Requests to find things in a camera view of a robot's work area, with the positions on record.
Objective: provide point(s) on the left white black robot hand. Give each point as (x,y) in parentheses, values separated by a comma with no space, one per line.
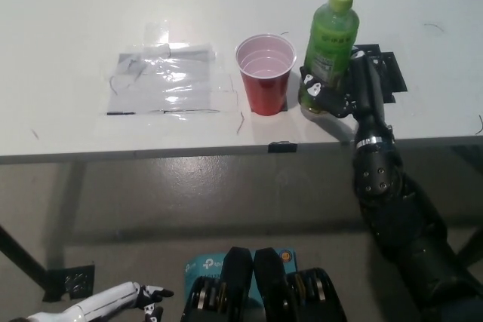
(102,299)

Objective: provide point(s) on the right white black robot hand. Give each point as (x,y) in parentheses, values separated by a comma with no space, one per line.
(368,92)

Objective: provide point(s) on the green plastic tea bottle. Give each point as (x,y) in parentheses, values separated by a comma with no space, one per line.
(332,43)

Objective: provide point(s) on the red plastic cup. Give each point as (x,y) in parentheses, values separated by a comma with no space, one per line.
(266,90)

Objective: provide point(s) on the large black tape square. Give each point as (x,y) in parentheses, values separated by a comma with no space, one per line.
(392,73)

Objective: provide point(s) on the black floor tape patch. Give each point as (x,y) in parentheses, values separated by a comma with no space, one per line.
(77,280)

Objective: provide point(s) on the black table leg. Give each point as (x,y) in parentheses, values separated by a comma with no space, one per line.
(22,258)

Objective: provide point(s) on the black tape strip on table edge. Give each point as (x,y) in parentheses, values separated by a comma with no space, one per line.
(282,147)

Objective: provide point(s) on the teal tp-link box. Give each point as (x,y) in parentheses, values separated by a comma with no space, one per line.
(202,265)

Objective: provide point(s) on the clear plastic sheet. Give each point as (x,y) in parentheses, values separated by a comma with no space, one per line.
(162,84)

